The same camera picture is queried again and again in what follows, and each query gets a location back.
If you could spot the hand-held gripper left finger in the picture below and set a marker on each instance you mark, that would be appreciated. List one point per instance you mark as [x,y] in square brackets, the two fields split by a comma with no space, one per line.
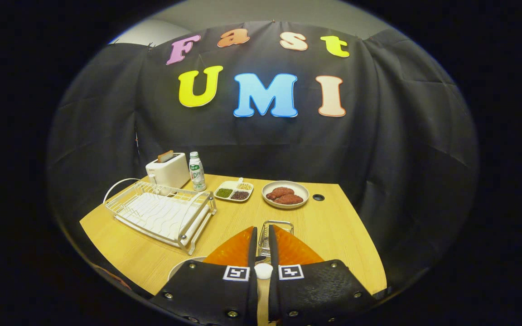
[253,249]

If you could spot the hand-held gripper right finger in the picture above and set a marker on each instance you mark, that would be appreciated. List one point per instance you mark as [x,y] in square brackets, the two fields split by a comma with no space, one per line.
[273,249]

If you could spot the white dish rack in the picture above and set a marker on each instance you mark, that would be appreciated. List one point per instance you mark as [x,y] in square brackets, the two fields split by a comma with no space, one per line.
[183,240]

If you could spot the beige round plate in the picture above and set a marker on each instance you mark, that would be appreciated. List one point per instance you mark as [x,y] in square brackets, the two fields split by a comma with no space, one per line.
[181,267]

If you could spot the divided dish with beans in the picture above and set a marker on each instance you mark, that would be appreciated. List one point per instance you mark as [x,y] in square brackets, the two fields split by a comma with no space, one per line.
[234,191]

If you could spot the beige plate with meat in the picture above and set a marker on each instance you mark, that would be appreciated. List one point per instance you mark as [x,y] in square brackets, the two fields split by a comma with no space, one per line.
[285,184]

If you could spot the red meat piece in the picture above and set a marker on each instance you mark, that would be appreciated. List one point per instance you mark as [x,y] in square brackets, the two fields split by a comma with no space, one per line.
[292,199]
[279,192]

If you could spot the white green label bottle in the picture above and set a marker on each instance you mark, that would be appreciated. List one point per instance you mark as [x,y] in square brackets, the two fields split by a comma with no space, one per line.
[196,172]

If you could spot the white drip tray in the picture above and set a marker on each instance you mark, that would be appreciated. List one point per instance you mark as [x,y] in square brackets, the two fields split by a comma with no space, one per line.
[157,215]

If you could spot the white toaster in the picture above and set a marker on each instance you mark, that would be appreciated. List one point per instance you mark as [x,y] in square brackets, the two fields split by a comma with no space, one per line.
[168,171]

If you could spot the toast slice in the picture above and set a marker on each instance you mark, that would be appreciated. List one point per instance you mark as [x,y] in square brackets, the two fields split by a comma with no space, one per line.
[166,156]

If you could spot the black backdrop cloth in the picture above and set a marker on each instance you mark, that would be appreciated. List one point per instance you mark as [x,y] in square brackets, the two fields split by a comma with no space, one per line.
[379,158]

